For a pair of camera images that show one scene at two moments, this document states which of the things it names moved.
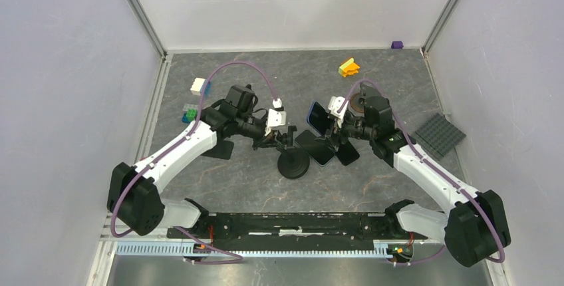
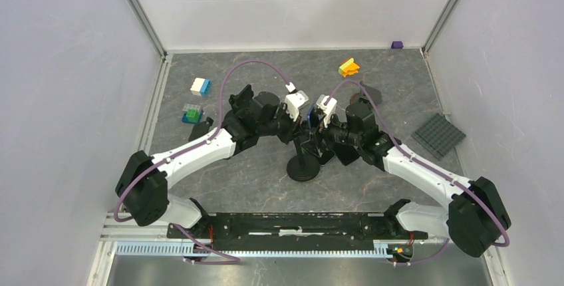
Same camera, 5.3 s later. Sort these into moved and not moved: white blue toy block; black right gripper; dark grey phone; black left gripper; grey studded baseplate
Moved: black left gripper
Not moved: white blue toy block; black right gripper; grey studded baseplate; dark grey phone
